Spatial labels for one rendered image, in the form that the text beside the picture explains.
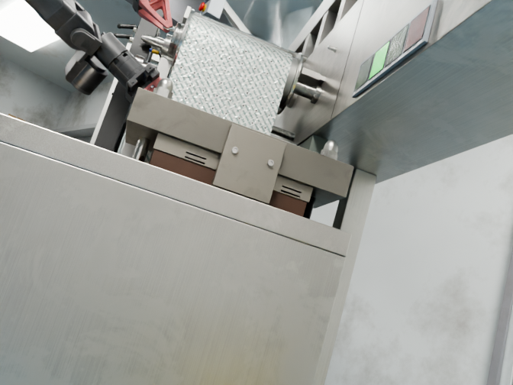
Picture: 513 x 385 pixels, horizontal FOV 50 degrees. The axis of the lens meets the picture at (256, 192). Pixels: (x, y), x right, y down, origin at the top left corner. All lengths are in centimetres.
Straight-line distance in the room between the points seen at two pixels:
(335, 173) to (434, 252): 231
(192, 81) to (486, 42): 61
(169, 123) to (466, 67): 47
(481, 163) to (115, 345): 275
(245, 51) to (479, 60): 56
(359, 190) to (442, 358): 186
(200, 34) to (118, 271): 58
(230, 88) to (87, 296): 55
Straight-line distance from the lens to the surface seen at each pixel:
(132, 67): 115
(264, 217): 88
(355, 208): 136
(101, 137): 148
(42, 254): 85
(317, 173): 98
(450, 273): 320
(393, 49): 93
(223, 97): 118
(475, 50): 82
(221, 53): 122
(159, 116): 95
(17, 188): 87
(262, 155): 94
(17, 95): 857
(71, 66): 119
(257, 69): 122
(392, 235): 345
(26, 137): 88
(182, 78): 118
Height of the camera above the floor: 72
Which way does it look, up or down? 12 degrees up
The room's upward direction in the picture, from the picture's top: 17 degrees clockwise
